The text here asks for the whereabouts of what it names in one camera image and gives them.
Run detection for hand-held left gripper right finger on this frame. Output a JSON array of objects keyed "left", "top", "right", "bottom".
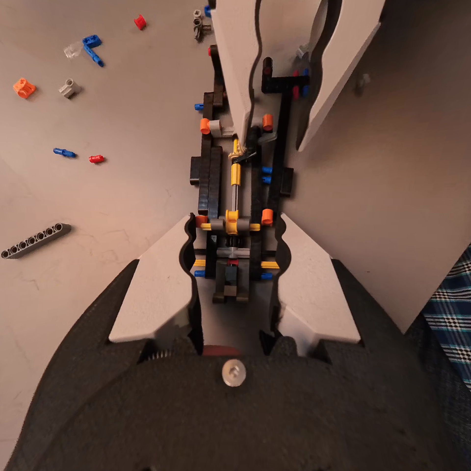
[{"left": 270, "top": 213, "right": 362, "bottom": 346}]

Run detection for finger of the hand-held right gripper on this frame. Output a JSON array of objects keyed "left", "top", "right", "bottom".
[
  {"left": 295, "top": 0, "right": 387, "bottom": 152},
  {"left": 210, "top": 0, "right": 265, "bottom": 148}
]

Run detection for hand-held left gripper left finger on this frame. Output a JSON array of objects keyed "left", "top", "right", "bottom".
[{"left": 108, "top": 213, "right": 205, "bottom": 354}]

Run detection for black lego chassis assembly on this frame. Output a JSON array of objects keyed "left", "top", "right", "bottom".
[{"left": 189, "top": 44, "right": 295, "bottom": 304}]

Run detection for dark grey lego connector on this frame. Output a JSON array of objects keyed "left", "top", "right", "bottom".
[{"left": 193, "top": 16, "right": 212, "bottom": 41}]

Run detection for long grey lego beam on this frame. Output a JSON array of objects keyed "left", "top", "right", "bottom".
[{"left": 1, "top": 223, "right": 72, "bottom": 260}]

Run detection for long blue lego pin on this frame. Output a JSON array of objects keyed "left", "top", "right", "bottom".
[{"left": 83, "top": 46, "right": 105, "bottom": 68}]

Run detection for orange lego connector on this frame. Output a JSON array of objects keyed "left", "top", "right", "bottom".
[{"left": 13, "top": 78, "right": 37, "bottom": 99}]

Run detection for person's plaid shirt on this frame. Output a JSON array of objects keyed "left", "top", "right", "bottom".
[{"left": 421, "top": 243, "right": 471, "bottom": 391}]

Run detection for person's dark trousers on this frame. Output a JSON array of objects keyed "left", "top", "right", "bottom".
[{"left": 403, "top": 313, "right": 471, "bottom": 471}]

